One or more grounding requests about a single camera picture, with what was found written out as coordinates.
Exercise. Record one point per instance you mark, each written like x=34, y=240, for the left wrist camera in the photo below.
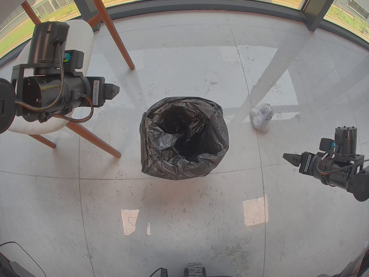
x=76, y=61

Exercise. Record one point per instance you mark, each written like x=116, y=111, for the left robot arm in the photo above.
x=47, y=45

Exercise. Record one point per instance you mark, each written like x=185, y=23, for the crumpled white paper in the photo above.
x=261, y=117

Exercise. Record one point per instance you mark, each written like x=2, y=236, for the white cushioned wooden chair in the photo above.
x=37, y=125

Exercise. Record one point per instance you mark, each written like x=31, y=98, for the window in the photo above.
x=201, y=5

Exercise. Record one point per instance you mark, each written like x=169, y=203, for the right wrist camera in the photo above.
x=326, y=145

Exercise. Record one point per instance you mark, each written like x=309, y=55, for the black plastic bag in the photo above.
x=161, y=166

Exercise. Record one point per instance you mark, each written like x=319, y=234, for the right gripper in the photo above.
x=307, y=162

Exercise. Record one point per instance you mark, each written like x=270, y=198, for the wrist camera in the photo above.
x=76, y=61
x=326, y=145

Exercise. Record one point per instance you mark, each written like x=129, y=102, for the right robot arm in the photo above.
x=346, y=140

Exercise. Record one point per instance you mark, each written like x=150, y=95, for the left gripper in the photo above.
x=77, y=92

